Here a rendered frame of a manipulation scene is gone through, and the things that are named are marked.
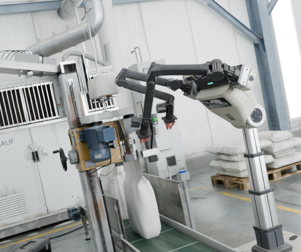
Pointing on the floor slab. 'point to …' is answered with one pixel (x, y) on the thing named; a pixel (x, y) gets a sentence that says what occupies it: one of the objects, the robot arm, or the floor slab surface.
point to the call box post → (188, 205)
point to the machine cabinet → (28, 155)
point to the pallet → (244, 184)
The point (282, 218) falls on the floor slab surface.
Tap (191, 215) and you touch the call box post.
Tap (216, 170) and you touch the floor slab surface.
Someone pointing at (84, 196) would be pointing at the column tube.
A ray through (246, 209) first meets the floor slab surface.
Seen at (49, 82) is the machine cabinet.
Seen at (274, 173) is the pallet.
